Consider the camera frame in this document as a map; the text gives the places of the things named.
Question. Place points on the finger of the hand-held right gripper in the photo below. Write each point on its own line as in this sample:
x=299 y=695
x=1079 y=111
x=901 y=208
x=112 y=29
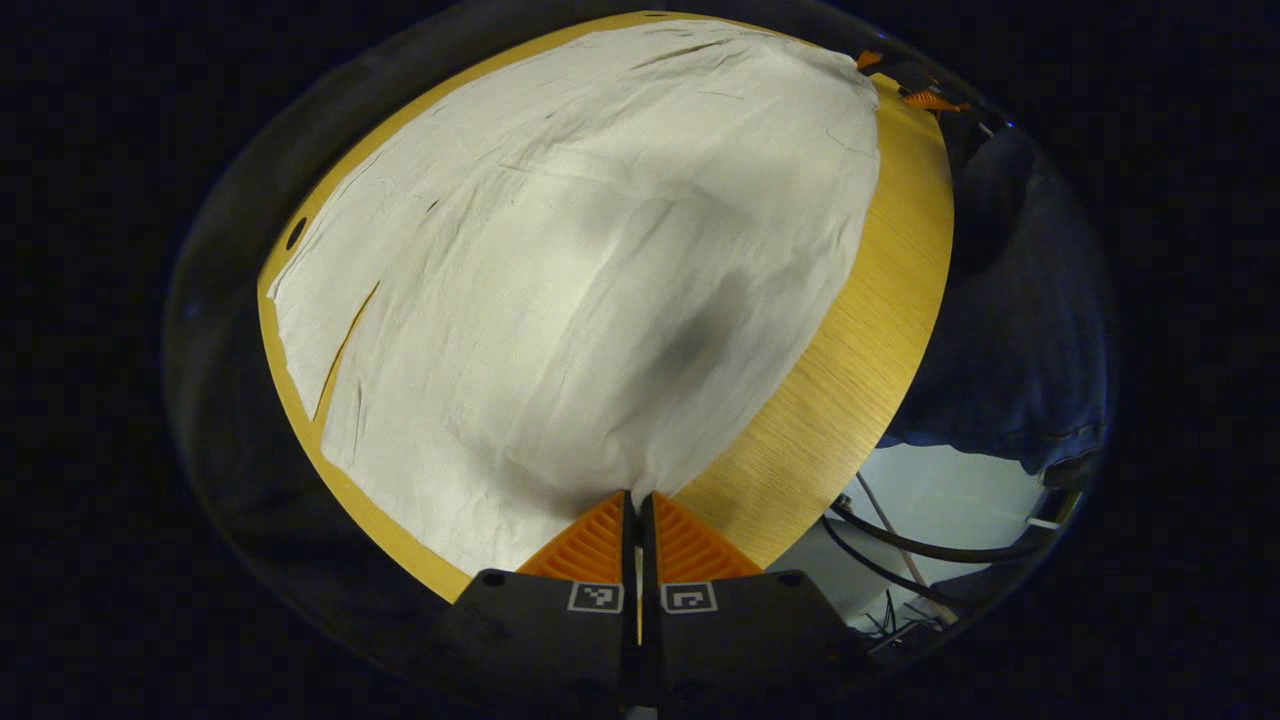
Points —
x=930 y=101

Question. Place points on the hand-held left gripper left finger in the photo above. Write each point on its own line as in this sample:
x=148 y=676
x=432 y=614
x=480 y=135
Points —
x=560 y=640

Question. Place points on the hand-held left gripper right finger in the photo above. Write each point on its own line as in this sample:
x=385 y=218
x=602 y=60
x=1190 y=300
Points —
x=730 y=640

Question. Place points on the white jeans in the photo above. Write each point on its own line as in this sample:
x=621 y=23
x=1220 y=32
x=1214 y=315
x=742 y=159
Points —
x=580 y=280

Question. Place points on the thin pale rod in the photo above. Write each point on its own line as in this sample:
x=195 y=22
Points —
x=900 y=550

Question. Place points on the person's dark blue clothing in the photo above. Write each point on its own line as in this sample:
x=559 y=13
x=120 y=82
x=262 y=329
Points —
x=1010 y=320

